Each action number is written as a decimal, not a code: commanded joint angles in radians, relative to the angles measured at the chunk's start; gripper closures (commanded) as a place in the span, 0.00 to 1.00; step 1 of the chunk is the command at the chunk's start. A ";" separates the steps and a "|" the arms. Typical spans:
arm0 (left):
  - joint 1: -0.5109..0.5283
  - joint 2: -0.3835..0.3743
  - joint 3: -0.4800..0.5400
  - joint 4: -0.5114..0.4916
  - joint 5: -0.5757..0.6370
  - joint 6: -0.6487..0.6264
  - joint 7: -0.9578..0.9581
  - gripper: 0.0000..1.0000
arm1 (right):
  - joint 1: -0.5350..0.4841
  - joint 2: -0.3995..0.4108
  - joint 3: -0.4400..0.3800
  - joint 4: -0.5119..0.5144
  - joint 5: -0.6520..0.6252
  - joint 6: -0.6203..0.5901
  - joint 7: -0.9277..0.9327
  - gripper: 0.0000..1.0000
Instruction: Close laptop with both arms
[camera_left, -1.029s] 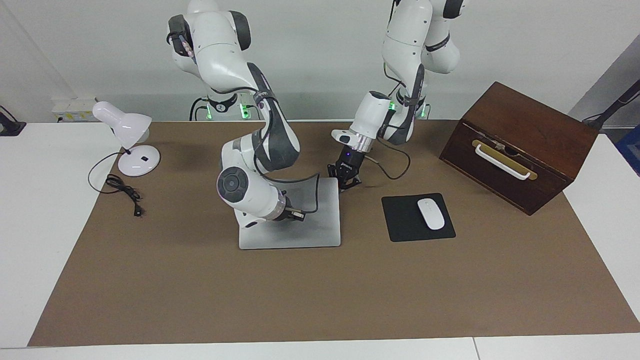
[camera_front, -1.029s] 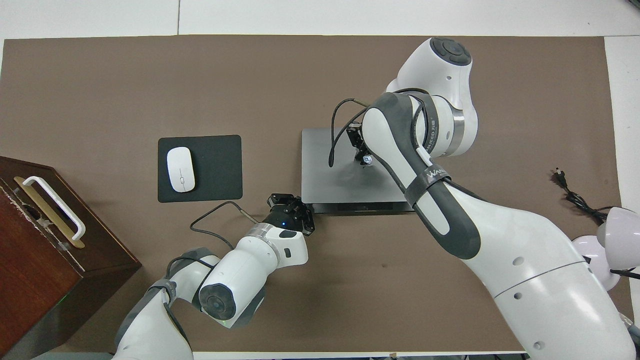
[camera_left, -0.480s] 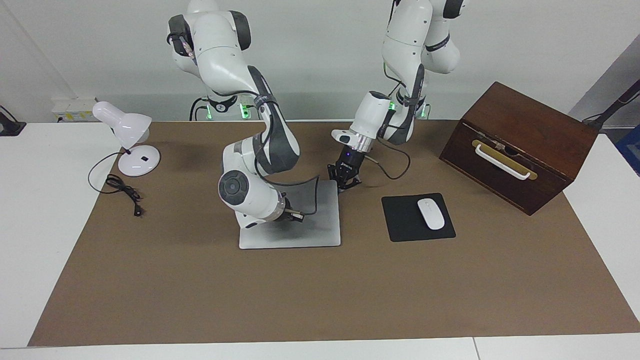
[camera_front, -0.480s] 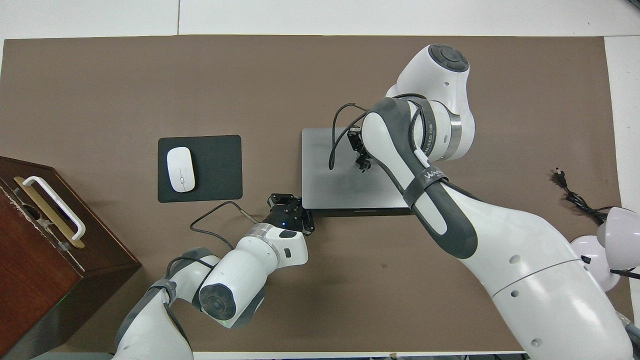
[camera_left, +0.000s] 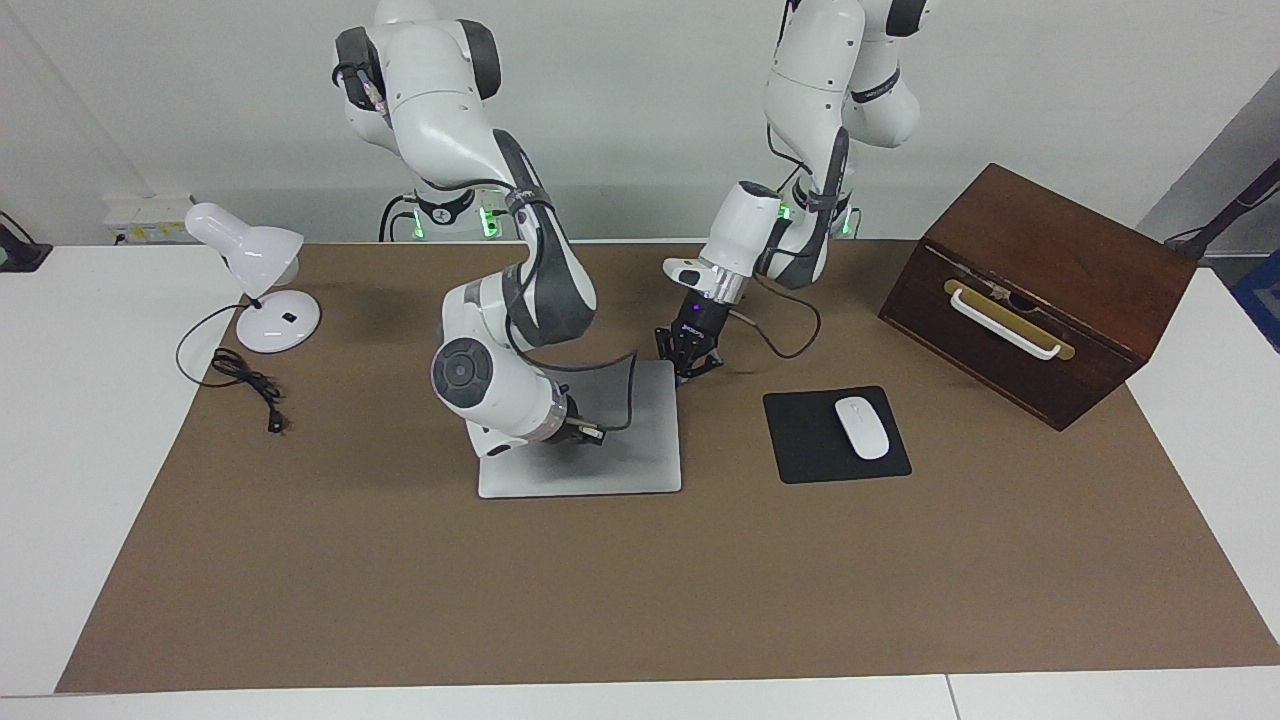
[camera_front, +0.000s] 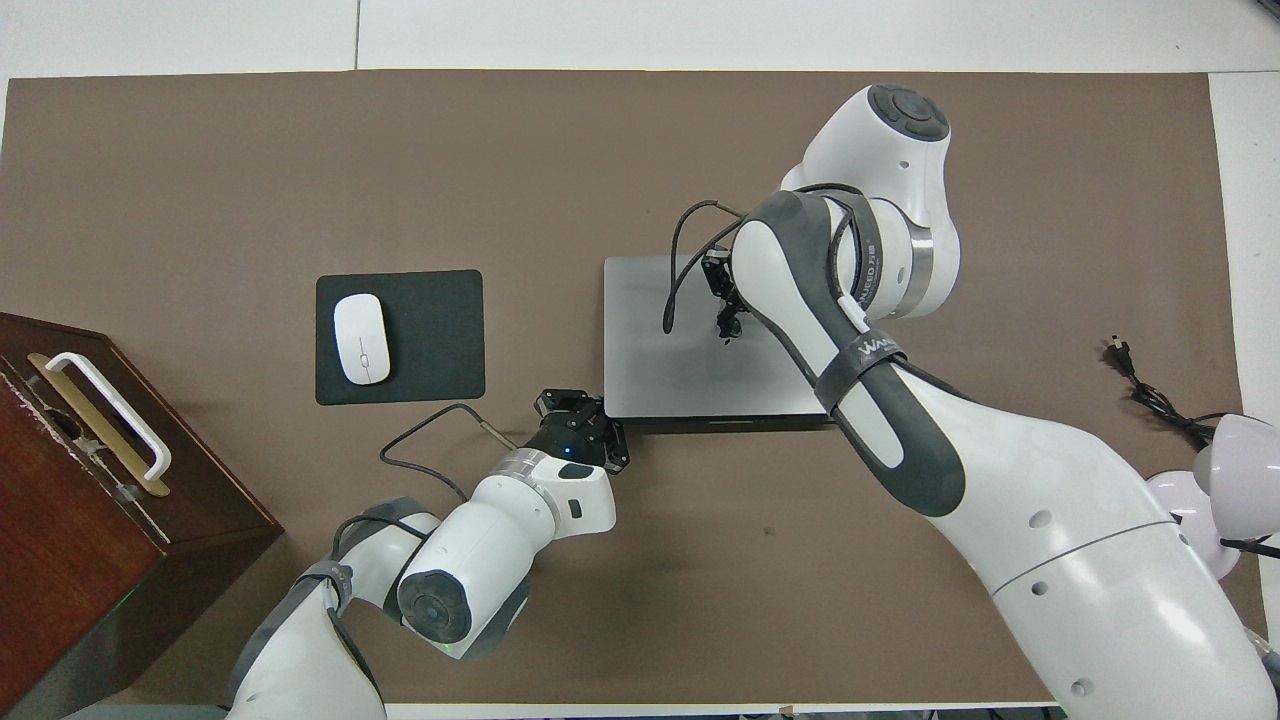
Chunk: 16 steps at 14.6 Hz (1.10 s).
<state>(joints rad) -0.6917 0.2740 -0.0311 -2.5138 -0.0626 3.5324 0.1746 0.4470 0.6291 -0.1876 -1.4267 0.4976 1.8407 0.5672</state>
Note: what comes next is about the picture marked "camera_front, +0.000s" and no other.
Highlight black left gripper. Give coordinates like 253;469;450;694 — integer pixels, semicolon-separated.
520;388;631;473

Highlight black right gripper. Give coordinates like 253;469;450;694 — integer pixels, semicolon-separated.
702;250;743;344

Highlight silver grey laptop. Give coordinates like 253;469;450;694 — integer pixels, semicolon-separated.
602;254;836;433

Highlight black mouse pad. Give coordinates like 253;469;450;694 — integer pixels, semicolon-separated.
315;269;487;407

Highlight white computer mouse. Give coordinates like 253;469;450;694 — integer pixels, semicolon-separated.
333;293;391;386

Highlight brown table mat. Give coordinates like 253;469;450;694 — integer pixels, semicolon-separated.
0;68;1244;711

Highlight white desk lamp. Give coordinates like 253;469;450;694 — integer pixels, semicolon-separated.
1145;413;1280;581

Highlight dark brown wooden box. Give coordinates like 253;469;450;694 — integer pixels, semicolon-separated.
0;312;285;716

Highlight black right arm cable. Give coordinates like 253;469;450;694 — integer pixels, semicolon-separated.
663;183;886;336

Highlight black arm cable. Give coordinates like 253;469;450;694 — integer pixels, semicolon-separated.
663;183;886;336
290;403;521;720

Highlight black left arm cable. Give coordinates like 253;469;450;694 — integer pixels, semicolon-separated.
290;403;521;720

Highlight black lamp power cable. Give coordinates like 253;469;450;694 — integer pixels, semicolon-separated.
1103;336;1231;451

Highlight brass handle plate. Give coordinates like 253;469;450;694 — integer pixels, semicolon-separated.
27;352;171;498

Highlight white box handle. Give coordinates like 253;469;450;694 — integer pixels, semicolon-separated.
45;352;173;481

